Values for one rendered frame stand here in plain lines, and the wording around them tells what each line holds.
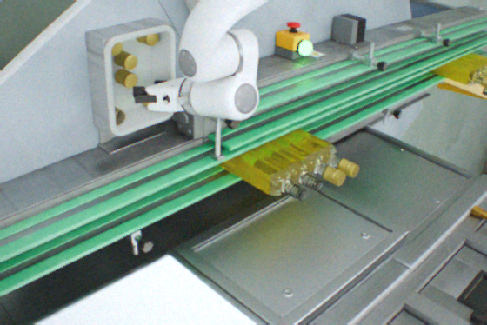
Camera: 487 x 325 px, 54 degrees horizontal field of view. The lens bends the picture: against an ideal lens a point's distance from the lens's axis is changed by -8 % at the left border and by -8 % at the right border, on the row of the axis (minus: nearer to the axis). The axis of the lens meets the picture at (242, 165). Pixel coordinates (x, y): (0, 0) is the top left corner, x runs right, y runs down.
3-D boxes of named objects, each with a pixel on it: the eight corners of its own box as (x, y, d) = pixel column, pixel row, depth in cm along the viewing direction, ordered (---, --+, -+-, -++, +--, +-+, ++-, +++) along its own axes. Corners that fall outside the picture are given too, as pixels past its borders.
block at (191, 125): (174, 131, 123) (192, 142, 119) (173, 95, 118) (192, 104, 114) (185, 127, 125) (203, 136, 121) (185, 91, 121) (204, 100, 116)
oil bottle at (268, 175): (214, 163, 128) (276, 201, 115) (214, 143, 126) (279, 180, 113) (230, 156, 132) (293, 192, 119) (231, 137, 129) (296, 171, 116)
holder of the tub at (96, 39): (96, 145, 116) (112, 158, 111) (84, 31, 102) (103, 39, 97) (154, 123, 126) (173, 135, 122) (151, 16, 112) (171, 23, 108)
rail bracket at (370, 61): (344, 59, 152) (381, 72, 144) (347, 36, 148) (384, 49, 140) (351, 56, 154) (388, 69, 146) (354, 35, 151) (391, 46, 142)
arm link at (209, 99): (221, 33, 77) (263, 25, 83) (180, 36, 85) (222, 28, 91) (234, 127, 82) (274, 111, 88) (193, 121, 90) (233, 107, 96)
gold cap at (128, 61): (113, 51, 107) (123, 56, 104) (127, 48, 109) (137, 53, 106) (114, 67, 109) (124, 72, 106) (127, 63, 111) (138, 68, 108)
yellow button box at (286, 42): (273, 53, 147) (292, 60, 143) (275, 29, 143) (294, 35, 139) (289, 49, 152) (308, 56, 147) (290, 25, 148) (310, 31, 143)
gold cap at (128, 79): (114, 69, 109) (124, 75, 106) (127, 66, 111) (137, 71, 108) (114, 84, 111) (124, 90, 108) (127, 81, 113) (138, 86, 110)
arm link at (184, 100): (186, 122, 89) (176, 121, 91) (224, 109, 94) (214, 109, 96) (180, 80, 86) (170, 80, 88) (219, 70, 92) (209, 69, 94)
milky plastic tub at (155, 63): (93, 126, 113) (113, 140, 108) (85, 31, 101) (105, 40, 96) (155, 104, 123) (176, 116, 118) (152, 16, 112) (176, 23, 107)
